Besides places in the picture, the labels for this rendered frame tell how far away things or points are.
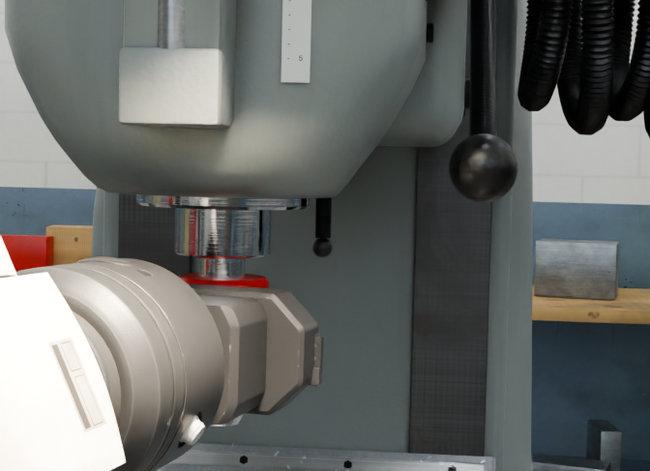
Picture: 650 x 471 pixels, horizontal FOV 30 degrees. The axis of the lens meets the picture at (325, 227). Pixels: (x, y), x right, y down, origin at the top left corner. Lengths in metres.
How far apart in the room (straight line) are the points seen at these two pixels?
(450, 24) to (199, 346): 0.30
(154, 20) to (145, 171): 0.08
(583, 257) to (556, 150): 0.66
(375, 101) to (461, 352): 0.47
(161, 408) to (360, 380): 0.56
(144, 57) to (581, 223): 4.38
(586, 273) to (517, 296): 3.31
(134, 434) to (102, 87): 0.16
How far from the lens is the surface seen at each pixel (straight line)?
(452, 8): 0.71
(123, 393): 0.43
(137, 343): 0.43
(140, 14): 0.49
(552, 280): 4.32
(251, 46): 0.51
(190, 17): 0.48
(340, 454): 0.99
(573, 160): 4.83
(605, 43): 0.80
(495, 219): 0.97
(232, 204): 0.56
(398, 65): 0.54
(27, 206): 5.06
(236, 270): 0.60
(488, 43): 0.58
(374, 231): 0.97
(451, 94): 0.70
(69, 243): 4.50
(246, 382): 0.52
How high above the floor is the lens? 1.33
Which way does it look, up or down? 3 degrees down
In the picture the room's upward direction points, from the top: 1 degrees clockwise
